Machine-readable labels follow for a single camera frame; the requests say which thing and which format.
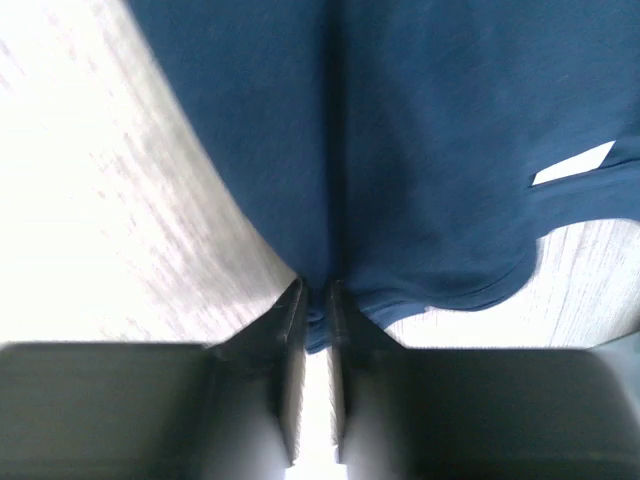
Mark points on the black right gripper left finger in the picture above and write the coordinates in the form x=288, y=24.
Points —
x=103, y=410

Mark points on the navy blue t shirt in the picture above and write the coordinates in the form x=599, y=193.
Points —
x=414, y=150

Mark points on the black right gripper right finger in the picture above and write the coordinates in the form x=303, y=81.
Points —
x=405, y=413

